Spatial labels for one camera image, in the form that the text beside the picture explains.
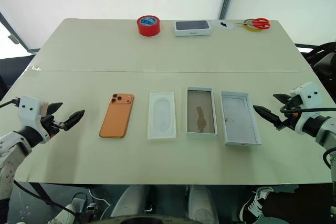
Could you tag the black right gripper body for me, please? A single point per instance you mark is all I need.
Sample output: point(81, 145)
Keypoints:
point(288, 123)

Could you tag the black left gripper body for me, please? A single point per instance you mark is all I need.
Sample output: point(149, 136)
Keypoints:
point(48, 125)

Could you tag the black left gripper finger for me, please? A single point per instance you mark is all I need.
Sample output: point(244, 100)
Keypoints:
point(54, 108)
point(74, 119)

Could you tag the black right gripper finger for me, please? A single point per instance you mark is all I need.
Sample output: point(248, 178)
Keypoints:
point(267, 115)
point(282, 98)

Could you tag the orange phone box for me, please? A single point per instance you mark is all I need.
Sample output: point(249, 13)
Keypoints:
point(240, 119)

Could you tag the orange smartphone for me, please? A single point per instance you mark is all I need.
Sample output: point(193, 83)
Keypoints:
point(116, 119)

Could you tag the white phone box base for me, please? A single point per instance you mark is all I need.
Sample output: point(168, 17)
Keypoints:
point(200, 111)

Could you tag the white phone tray insert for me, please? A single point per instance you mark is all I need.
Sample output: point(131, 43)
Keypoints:
point(162, 116)

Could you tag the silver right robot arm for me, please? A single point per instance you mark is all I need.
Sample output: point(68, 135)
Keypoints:
point(326, 129)

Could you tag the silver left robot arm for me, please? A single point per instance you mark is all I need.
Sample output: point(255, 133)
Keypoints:
point(10, 142)

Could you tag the white box dark top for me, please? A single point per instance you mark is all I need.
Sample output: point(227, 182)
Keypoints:
point(193, 27)

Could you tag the dark furniture block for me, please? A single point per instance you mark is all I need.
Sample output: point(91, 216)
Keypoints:
point(13, 74)

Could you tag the black chair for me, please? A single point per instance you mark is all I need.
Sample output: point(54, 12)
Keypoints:
point(324, 61)

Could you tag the black table leg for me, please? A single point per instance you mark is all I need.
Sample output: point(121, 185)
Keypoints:
point(40, 193)

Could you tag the yellow tape roll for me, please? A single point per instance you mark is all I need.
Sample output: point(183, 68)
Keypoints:
point(252, 29)

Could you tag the person's dark trouser leg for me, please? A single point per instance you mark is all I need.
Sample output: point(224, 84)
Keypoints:
point(296, 205)

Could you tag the black and white sneaker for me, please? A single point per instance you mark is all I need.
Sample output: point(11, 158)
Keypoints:
point(253, 205)

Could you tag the white sheet with black mark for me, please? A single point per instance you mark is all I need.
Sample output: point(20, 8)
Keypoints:
point(228, 26)

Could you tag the grey robot leg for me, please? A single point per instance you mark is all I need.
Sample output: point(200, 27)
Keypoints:
point(131, 203)
point(202, 203)

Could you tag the red tape roll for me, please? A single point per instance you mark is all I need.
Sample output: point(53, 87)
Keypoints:
point(149, 28)

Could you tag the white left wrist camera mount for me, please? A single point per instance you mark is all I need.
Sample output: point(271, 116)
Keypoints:
point(29, 108)

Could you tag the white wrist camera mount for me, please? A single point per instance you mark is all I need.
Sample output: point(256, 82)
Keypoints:
point(308, 95)
point(29, 108)

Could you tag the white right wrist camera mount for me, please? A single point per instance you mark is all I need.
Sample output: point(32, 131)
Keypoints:
point(308, 95)

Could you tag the dark slanted frame bar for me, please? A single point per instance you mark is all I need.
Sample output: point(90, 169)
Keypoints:
point(13, 33)

